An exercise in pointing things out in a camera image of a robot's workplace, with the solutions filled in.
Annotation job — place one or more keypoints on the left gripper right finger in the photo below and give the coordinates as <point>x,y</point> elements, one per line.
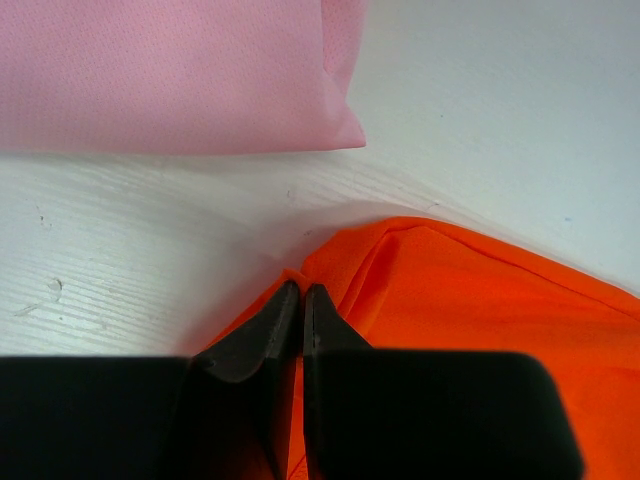
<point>378,413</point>

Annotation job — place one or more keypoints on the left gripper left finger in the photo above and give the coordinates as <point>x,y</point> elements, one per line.
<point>222,414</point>

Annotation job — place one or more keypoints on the pink folded t shirt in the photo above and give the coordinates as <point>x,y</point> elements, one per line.
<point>179,77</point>

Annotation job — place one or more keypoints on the orange t shirt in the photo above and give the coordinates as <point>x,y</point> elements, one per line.
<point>411,282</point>

